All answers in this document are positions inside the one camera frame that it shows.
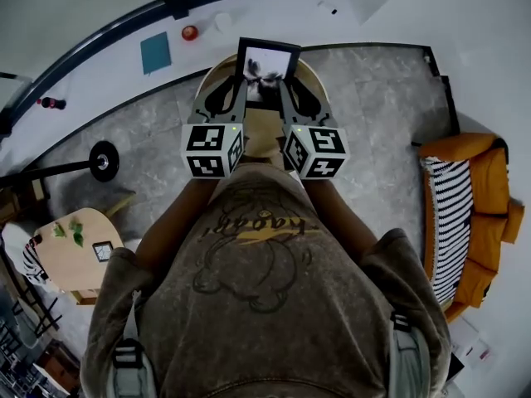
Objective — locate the small striped cushion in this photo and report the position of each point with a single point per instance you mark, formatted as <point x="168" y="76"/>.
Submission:
<point x="34" y="265"/>

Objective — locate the brown glass bottle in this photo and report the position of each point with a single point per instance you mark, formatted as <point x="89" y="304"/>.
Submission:
<point x="35" y="241"/>

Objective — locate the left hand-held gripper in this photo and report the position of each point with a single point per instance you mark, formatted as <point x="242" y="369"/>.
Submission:
<point x="203" y="139"/>

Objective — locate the round wooden coffee table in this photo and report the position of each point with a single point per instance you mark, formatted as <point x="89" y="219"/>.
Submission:
<point x="261" y="133"/>

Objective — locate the person's right forearm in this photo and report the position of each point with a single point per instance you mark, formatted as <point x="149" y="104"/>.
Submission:
<point x="336" y="214"/>

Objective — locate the pale flower sprig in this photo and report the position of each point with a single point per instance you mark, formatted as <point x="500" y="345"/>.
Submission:
<point x="58" y="230"/>

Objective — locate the black framed picture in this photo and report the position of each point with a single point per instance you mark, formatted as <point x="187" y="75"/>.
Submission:
<point x="267" y="58"/>

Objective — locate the black stand with round base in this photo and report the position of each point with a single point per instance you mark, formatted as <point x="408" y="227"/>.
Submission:
<point x="104" y="161"/>

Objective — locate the person's left forearm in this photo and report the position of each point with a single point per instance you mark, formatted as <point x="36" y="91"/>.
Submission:
<point x="174" y="222"/>

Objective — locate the red round object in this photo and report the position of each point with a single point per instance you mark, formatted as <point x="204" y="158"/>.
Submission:
<point x="189" y="33"/>

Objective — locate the wooden side table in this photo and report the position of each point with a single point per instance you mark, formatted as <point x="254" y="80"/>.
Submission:
<point x="70" y="268"/>

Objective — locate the person's brown printed t-shirt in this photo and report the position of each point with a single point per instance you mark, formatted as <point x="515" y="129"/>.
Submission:
<point x="265" y="305"/>

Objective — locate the small framed picture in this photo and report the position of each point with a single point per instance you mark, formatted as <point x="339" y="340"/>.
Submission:
<point x="102" y="252"/>

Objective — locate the teal square pad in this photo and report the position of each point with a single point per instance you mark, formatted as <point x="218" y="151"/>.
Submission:
<point x="156" y="53"/>

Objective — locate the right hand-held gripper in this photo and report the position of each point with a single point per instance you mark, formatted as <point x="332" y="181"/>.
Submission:
<point x="323" y="143"/>

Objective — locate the dark wooden chair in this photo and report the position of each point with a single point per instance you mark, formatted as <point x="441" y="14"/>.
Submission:
<point x="20" y="199"/>

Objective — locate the dark bottle red label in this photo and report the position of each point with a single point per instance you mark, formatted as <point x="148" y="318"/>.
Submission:
<point x="52" y="103"/>

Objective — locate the black white striped blanket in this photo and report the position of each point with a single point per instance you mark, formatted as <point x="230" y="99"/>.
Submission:
<point x="450" y="222"/>

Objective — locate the white paper sheet red mark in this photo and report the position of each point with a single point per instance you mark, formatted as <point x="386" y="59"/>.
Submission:
<point x="473" y="342"/>

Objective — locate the black metal rack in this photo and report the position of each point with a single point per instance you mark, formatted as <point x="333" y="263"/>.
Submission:
<point x="39" y="305"/>

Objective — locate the white round seat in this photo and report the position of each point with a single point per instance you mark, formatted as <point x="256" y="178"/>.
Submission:
<point x="12" y="239"/>

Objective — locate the orange sofa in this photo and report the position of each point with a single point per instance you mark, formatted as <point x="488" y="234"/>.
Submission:
<point x="489" y="172"/>

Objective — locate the green leaf sprig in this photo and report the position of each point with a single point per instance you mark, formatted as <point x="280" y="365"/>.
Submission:
<point x="77" y="234"/>

